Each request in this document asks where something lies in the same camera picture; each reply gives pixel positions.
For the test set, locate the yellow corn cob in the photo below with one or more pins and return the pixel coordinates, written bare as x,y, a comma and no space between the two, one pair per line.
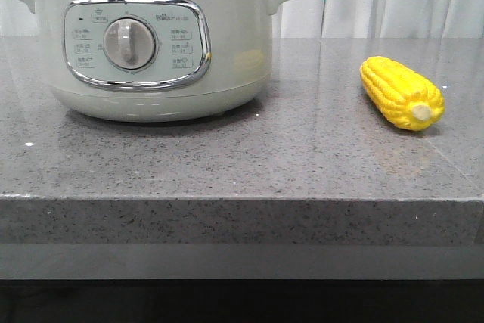
405,98

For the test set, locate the pale green electric cooking pot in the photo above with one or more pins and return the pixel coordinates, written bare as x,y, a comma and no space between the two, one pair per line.
155,60

